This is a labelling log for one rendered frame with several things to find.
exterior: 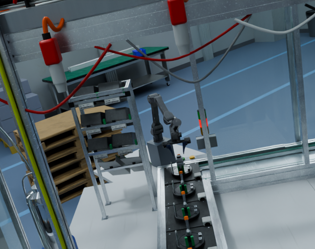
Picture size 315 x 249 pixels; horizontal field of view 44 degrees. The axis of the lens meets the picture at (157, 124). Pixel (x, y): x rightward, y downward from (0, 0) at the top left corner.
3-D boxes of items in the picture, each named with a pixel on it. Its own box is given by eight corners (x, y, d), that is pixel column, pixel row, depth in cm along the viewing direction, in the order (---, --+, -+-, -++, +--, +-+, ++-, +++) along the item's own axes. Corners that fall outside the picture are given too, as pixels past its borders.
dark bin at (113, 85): (115, 102, 248) (114, 91, 249) (135, 99, 245) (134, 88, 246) (99, 96, 221) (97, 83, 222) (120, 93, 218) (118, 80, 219)
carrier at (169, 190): (164, 188, 244) (160, 171, 240) (202, 182, 242) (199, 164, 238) (165, 209, 221) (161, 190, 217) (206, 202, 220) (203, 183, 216)
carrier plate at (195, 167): (164, 170, 268) (163, 167, 267) (198, 164, 266) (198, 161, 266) (164, 187, 246) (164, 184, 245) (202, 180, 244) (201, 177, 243)
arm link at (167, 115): (147, 99, 274) (148, 89, 265) (157, 96, 276) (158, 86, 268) (164, 131, 260) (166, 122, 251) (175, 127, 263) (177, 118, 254)
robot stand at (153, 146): (165, 158, 308) (160, 135, 301) (176, 162, 297) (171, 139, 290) (151, 165, 301) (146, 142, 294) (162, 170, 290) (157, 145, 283)
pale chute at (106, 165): (112, 175, 268) (112, 169, 270) (130, 173, 265) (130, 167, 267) (96, 163, 244) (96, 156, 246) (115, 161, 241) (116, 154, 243)
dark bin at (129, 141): (127, 146, 259) (125, 136, 260) (145, 145, 256) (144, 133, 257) (112, 146, 232) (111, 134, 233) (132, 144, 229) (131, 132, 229)
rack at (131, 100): (105, 202, 261) (73, 90, 235) (158, 193, 258) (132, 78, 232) (101, 220, 241) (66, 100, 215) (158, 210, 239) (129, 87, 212)
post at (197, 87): (210, 179, 242) (182, 17, 209) (215, 178, 241) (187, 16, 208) (211, 181, 239) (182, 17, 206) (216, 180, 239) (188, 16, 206)
